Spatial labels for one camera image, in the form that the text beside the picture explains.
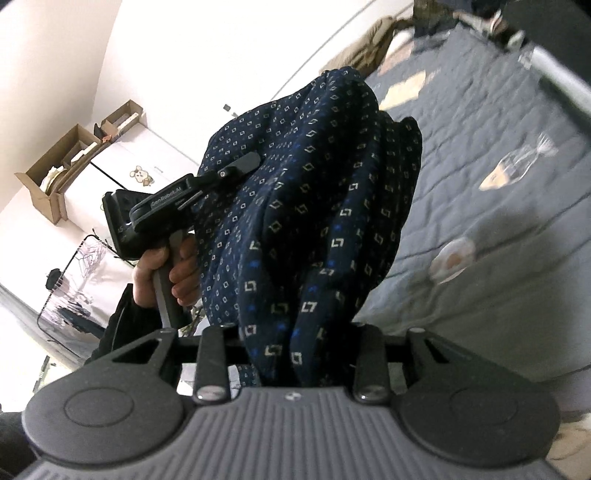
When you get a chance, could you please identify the grey quilted bedspread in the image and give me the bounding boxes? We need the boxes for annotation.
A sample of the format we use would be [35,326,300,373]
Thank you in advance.
[295,14,591,416]

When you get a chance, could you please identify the large cardboard box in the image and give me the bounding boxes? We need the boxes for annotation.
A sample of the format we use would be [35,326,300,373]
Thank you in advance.
[14,124,100,224]

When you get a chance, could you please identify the white headboard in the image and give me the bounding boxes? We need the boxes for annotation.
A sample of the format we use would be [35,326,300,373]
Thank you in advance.
[198,0,419,153]

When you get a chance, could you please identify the bundle of pink hangers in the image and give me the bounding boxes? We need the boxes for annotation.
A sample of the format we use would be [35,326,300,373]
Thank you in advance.
[69,239,112,278]

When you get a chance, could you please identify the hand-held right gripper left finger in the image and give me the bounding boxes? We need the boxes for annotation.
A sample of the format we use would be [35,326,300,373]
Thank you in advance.
[82,325,239,407]

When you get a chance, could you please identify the white wardrobe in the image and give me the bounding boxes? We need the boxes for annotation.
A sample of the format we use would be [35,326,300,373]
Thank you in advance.
[60,124,204,278]

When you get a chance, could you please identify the black clothes rack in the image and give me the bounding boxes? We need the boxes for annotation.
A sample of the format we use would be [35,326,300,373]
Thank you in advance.
[34,233,134,370]

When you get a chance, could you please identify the pile of dark clothes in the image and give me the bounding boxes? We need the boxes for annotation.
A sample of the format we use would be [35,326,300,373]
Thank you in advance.
[191,66,423,388]

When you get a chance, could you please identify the person's left hand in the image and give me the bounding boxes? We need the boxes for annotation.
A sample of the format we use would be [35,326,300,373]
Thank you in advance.
[131,235,202,315]

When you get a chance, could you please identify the small cardboard box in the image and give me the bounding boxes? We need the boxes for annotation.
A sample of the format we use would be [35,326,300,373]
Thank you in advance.
[95,99,148,141]

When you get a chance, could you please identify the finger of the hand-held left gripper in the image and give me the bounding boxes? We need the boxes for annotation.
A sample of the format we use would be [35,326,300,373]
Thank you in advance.
[198,153,262,191]

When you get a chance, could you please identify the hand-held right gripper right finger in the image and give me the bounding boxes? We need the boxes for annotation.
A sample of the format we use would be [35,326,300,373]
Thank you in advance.
[350,323,483,407]

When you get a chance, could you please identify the folded khaki blanket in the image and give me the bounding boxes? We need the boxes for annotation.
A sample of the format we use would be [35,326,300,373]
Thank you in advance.
[321,16,398,77]

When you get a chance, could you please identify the person's left forearm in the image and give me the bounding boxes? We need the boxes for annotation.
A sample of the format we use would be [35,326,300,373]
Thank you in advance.
[88,284,162,365]

